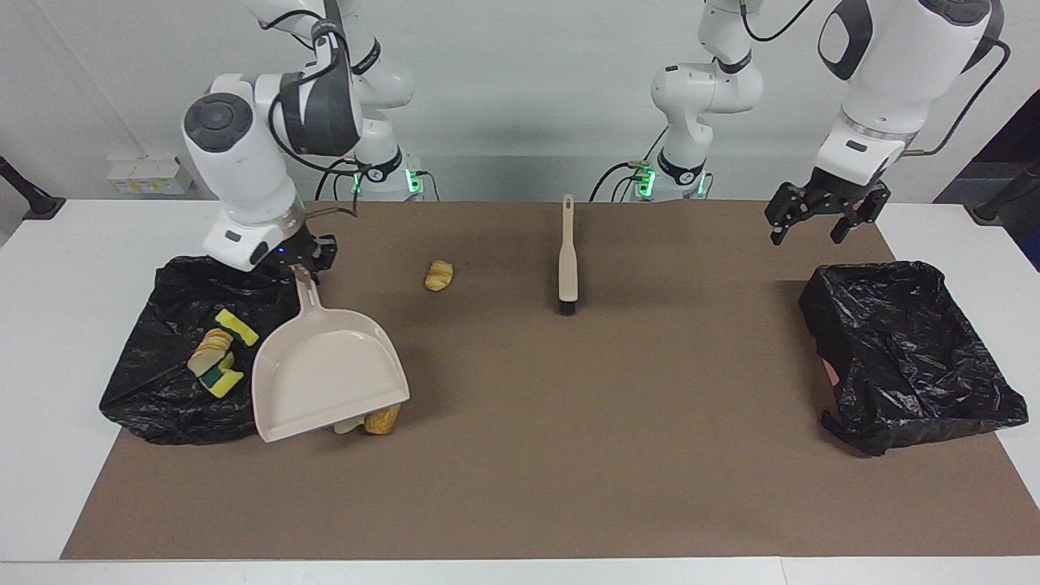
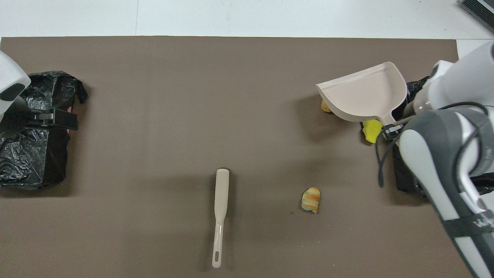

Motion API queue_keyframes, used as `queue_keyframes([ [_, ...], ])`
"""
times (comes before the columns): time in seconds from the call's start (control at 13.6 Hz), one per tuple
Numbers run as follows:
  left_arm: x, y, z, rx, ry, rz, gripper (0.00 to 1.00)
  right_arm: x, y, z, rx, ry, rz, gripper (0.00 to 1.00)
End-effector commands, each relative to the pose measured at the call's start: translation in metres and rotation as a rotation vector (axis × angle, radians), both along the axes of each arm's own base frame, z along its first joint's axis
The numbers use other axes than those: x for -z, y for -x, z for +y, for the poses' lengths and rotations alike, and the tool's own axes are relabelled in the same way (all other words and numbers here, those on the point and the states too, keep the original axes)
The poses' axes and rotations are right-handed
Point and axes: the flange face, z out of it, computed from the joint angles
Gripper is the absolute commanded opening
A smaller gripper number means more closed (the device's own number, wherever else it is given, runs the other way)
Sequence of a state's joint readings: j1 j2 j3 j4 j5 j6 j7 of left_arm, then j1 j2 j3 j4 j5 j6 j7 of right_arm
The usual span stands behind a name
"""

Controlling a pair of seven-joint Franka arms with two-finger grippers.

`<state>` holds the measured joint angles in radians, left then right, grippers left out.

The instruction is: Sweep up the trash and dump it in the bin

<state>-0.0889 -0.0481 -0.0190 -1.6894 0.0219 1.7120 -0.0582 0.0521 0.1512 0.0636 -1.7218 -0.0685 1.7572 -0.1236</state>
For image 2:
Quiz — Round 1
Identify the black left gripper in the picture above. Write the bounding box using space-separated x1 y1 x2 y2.
0 106 79 136

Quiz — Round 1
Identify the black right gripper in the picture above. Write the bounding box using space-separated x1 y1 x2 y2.
380 116 417 140

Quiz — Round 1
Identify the yellow sponge piece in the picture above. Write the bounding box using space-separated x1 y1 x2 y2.
362 119 384 144

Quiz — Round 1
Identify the beige plastic dustpan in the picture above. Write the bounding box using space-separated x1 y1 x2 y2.
315 61 409 126

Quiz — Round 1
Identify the small striped croissant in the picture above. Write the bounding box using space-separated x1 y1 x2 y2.
301 187 321 214

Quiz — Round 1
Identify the beige hand brush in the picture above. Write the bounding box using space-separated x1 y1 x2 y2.
211 168 230 269

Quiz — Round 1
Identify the black bag lined bin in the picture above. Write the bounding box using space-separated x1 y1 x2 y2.
0 71 88 190
392 75 494 197

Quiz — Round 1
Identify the brown paper table mat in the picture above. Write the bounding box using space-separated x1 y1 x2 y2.
0 36 484 278

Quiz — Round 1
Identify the dark ribbed panel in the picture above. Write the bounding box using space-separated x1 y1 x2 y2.
459 0 494 34

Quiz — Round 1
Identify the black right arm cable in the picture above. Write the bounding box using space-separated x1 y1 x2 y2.
375 101 494 217

